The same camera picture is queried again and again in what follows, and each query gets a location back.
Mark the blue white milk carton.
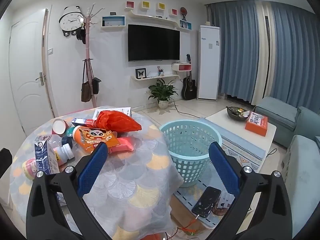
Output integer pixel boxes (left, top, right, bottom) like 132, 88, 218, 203
34, 134, 60, 176

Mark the black floor cable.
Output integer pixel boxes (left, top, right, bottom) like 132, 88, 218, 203
169, 97, 201, 118

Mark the colourful card game box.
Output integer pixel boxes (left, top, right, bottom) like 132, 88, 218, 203
72, 117, 97, 128

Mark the dark bowl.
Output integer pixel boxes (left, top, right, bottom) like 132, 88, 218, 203
226, 106, 250, 121

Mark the white pill bottle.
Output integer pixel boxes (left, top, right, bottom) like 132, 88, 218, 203
54, 145, 75, 167

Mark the potted green plant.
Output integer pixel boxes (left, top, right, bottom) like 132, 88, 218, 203
148, 78, 178, 109

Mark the long white wavy shelf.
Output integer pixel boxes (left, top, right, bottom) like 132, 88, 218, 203
129, 9, 181, 28

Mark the white coffee table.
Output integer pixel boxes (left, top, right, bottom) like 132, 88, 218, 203
205, 108, 277, 170

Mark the black shoulder bag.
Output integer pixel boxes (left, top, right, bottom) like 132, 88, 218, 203
91, 59, 102, 96

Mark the white paper card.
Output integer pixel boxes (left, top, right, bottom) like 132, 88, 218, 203
213, 192, 235, 210

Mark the orange tissue box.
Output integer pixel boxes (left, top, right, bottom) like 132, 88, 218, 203
245, 111, 269, 137

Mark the red plastic bag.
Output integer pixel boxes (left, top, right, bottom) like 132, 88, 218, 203
96, 110, 142, 133

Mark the white red wall box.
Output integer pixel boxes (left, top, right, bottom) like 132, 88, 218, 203
171, 62, 192, 72

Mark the white door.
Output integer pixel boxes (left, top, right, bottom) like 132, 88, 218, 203
9, 8, 54, 136

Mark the light blue plastic basket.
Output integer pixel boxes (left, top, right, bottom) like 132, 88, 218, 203
159, 120, 222, 188

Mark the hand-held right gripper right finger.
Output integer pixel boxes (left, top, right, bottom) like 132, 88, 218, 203
208, 141, 295, 240

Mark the silver door handle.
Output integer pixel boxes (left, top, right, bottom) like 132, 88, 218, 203
35, 71, 47, 86

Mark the cream curtain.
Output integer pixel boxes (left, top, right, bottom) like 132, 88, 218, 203
251, 1, 276, 106

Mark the pink snack packet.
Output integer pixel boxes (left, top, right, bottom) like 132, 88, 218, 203
109, 136, 134, 153

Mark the pink coat rack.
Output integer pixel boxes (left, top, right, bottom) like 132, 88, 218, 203
80, 3, 104, 109

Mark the pink yogurt cup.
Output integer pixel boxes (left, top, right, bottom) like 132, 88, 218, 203
22, 158, 38, 180

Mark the white refrigerator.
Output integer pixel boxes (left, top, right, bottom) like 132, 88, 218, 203
197, 25, 221, 101

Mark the black flat television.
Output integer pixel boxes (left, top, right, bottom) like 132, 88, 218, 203
128, 24, 181, 62

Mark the black smartphone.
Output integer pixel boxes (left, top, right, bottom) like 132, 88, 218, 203
191, 186, 222, 217

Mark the brown tote bag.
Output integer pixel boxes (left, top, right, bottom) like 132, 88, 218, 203
81, 59, 94, 103

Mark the teal sofa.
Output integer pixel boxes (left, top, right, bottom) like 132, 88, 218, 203
254, 96, 320, 227

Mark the pink paper cup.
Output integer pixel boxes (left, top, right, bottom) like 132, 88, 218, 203
52, 118, 70, 135

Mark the clear plastic bottle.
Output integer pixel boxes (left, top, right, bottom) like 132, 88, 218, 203
46, 133, 73, 151

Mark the blue curtain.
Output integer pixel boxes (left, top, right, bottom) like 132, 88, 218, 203
264, 2, 320, 121
208, 2, 261, 105

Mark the small blue box shelf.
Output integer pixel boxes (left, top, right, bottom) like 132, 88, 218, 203
175, 20, 193, 32

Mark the small black hanging pouch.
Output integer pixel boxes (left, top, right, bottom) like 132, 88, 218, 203
75, 26, 86, 44

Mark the white rectangular box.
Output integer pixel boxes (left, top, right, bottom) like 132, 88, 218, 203
92, 107, 132, 122

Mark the panda wall clock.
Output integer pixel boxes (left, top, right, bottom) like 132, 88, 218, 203
59, 5, 87, 37

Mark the orange panda snack packet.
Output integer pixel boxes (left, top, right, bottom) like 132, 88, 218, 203
79, 126, 119, 155

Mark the orange charging cable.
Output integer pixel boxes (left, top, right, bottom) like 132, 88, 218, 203
175, 214, 201, 236

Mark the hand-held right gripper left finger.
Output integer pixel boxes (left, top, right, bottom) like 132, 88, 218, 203
26, 142, 113, 240

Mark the blue lined box shelf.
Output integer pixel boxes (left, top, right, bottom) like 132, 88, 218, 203
101, 16, 126, 28

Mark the black acoustic guitar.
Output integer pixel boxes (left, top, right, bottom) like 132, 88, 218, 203
181, 54, 197, 100

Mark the white curved wall shelf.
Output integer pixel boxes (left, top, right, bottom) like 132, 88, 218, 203
130, 74, 180, 81

